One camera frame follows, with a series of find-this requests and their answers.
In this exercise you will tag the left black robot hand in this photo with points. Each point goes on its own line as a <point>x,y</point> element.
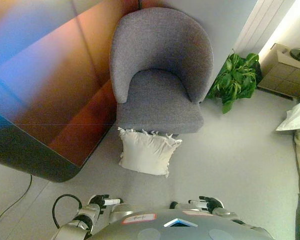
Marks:
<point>100,199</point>

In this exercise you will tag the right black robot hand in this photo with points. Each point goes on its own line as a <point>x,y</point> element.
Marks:
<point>211,203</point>

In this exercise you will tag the white fringed pillow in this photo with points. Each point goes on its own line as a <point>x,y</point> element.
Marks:
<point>145,152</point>

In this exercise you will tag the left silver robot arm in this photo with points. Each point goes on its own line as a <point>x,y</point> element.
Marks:
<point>76,225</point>

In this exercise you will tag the white bed pillow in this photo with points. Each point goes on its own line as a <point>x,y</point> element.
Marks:
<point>296,117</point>

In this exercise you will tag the grey robot torso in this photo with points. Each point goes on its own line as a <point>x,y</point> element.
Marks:
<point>180,230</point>

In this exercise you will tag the green potted plant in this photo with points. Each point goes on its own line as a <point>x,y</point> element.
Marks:
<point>236,80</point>

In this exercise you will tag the beige nightstand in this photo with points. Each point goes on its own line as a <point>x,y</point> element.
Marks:
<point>282,75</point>

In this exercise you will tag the grey fabric armchair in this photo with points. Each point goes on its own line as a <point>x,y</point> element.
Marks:
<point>162,50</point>

